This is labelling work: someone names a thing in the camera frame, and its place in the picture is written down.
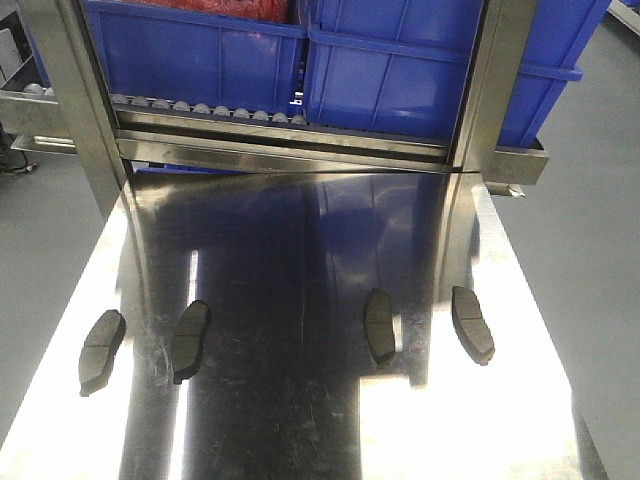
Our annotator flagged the grey brake pad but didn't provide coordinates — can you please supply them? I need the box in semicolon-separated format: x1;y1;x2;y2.
170;300;211;385
451;286;495;366
363;288;396;369
78;309;126;397

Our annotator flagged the right blue plastic bin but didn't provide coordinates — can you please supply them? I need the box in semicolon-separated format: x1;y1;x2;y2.
303;1;609;148

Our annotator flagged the left blue plastic bin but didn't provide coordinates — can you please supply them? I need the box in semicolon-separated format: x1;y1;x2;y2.
84;1;307;112

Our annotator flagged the stainless steel rack frame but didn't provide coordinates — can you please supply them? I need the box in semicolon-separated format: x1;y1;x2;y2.
0;0;551;221

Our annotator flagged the grey roller track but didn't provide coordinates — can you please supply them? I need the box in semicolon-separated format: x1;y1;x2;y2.
110;94;308;125

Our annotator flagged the blue plastic bin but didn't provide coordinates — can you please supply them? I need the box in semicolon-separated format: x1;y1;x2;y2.
84;1;307;112
303;1;609;148

